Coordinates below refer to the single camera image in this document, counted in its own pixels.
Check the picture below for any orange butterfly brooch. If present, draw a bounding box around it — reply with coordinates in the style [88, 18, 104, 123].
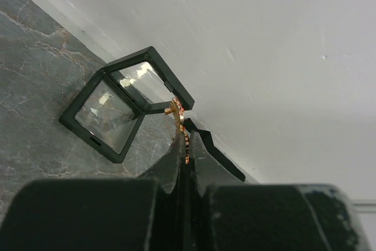
[164, 97, 190, 165]

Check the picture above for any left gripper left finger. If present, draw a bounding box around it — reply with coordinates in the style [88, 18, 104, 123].
[1, 133, 184, 250]

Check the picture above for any small black open box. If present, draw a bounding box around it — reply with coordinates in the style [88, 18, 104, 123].
[59, 46, 194, 163]

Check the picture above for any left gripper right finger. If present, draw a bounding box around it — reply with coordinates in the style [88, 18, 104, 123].
[189, 132, 371, 250]

